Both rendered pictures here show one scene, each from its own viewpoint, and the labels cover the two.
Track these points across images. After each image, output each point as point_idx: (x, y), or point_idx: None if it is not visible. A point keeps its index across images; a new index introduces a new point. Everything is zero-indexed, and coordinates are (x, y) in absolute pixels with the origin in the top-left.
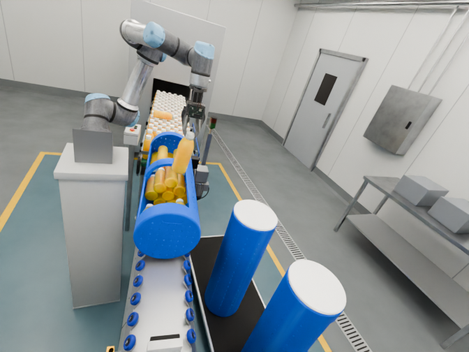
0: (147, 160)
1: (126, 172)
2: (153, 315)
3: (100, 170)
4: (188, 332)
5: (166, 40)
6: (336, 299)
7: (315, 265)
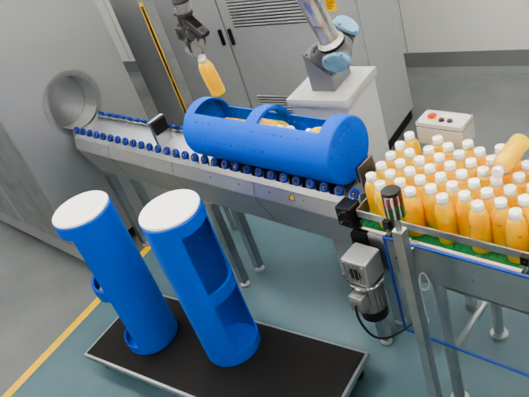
0: (312, 116)
1: (290, 98)
2: None
3: (304, 86)
4: (159, 145)
5: None
6: (61, 211)
7: (83, 219)
